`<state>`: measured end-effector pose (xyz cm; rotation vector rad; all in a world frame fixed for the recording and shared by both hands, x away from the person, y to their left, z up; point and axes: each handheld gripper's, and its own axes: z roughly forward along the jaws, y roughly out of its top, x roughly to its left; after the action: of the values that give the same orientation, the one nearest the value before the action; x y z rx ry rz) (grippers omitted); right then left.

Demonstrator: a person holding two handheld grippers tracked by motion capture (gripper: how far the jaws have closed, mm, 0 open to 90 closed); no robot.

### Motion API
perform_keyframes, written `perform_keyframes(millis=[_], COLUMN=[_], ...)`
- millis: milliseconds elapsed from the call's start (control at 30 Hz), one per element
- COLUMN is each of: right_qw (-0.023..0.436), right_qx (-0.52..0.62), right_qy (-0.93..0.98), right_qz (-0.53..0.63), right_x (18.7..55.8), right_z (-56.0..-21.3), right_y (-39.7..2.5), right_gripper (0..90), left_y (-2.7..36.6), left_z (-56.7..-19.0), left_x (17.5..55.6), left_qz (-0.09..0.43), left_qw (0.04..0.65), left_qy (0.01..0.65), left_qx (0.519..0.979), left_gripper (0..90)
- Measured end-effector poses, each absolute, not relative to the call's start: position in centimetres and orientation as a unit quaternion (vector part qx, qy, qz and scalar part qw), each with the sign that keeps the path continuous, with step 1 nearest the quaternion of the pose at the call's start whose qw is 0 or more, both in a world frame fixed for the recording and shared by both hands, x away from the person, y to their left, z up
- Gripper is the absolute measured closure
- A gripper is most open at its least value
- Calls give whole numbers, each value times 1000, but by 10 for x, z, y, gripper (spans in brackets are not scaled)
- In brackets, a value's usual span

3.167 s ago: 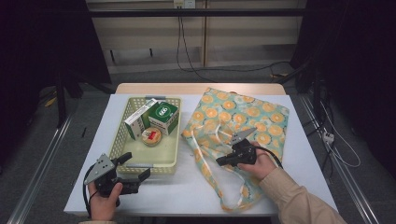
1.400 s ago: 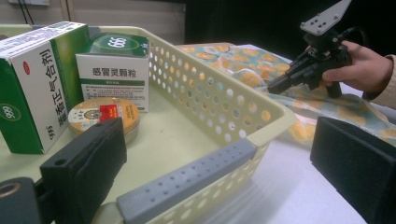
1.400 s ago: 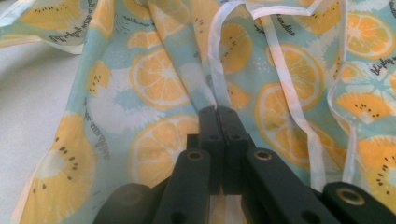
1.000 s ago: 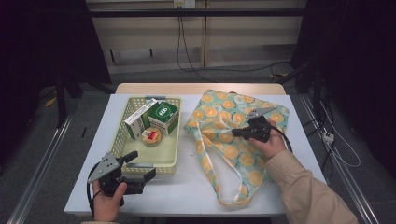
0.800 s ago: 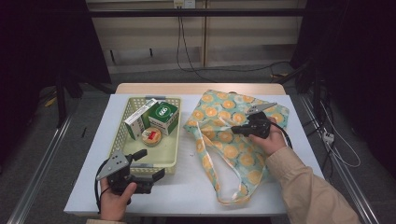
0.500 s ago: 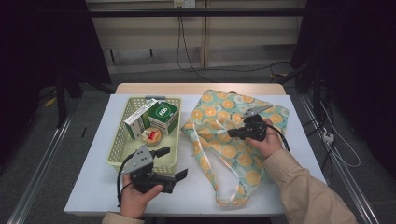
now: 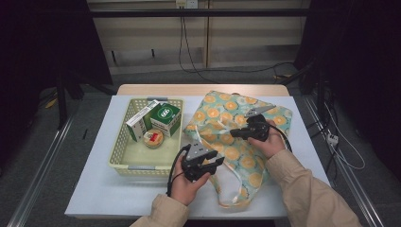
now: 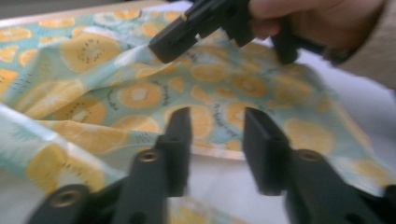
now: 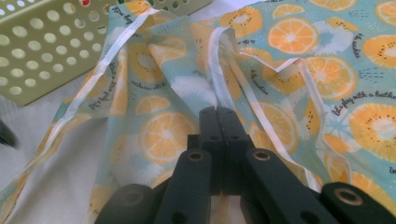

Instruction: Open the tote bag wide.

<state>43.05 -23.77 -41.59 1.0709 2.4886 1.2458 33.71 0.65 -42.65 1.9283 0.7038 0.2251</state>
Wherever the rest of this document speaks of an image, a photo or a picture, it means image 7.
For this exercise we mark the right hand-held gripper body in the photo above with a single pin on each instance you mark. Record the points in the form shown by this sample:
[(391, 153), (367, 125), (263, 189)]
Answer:
[(258, 127)]

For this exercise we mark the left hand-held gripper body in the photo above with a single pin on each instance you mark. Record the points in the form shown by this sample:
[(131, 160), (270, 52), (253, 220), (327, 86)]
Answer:
[(195, 157)]

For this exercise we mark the fruit print cloth bag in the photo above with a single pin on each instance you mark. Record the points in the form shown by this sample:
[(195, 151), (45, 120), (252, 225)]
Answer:
[(220, 110)]

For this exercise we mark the round tin red label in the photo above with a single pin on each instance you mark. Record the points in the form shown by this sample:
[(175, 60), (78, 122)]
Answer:
[(153, 138)]

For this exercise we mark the pale yellow perforated plastic basket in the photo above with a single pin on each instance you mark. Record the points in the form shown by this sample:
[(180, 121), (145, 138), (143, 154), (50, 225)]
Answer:
[(148, 156)]

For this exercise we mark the green cube box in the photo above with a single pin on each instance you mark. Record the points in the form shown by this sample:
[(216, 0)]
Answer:
[(165, 113)]

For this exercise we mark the slim white green box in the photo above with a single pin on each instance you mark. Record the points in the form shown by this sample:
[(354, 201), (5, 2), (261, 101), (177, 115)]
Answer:
[(138, 121)]

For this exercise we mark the person's right hand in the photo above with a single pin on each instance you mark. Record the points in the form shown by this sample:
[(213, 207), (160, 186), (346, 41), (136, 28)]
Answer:
[(272, 145)]

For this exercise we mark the person's left hand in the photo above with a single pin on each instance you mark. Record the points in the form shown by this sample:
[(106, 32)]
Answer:
[(184, 189)]

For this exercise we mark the black metal stand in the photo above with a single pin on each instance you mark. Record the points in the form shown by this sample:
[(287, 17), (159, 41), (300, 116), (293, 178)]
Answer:
[(61, 104), (320, 94)]

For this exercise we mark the white power strip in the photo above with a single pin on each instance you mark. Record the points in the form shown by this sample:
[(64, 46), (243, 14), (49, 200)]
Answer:
[(333, 138)]

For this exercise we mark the white table mat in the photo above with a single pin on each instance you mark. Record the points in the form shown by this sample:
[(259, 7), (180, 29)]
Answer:
[(104, 189)]

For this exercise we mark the small black floor item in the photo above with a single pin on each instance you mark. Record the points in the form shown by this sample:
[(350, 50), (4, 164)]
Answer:
[(84, 134)]

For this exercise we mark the black curtain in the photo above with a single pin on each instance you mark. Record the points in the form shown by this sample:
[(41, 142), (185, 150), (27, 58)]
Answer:
[(372, 63), (31, 47)]

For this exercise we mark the yellow floor tape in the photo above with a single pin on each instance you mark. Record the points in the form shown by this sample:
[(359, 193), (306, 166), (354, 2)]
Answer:
[(52, 103)]

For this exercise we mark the black horizontal bar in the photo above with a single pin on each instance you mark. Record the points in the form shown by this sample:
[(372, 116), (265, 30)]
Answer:
[(142, 13)]

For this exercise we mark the aluminium floor rail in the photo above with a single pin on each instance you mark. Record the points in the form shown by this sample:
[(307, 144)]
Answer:
[(36, 186), (353, 180)]

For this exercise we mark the white wall socket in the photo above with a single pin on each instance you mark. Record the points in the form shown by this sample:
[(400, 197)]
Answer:
[(190, 3)]

